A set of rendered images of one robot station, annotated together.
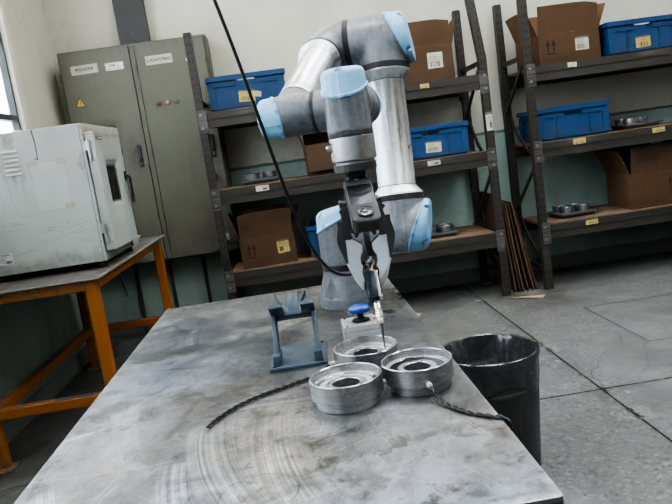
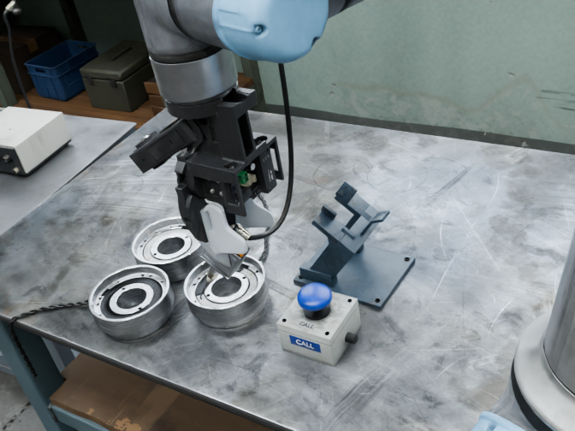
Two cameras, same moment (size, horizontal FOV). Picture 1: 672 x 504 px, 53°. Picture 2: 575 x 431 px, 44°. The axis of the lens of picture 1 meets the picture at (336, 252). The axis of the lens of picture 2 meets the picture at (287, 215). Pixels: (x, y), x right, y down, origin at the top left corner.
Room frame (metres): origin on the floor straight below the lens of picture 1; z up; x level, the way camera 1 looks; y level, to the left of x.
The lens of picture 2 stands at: (1.56, -0.49, 1.41)
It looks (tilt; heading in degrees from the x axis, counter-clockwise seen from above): 35 degrees down; 130
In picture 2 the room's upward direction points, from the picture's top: 11 degrees counter-clockwise
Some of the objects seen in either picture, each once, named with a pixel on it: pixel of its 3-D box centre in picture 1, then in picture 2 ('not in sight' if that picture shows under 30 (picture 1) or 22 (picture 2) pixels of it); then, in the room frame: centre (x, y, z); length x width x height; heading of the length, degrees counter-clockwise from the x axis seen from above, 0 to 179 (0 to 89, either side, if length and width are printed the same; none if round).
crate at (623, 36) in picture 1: (628, 39); not in sight; (4.77, -2.23, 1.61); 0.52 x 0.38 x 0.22; 96
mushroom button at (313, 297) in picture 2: (360, 317); (317, 307); (1.19, -0.03, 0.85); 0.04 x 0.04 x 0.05
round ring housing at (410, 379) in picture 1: (417, 372); (133, 303); (0.94, -0.09, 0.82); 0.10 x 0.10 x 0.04
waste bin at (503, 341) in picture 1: (493, 408); not in sight; (2.16, -0.46, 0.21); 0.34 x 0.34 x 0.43
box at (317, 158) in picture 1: (330, 144); not in sight; (4.65, -0.07, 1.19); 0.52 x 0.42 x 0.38; 93
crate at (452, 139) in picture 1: (426, 142); not in sight; (4.70, -0.73, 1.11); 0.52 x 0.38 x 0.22; 93
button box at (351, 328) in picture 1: (362, 330); (323, 324); (1.19, -0.03, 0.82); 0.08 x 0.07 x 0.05; 3
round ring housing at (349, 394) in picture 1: (347, 388); (172, 250); (0.92, 0.01, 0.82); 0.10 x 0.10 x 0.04
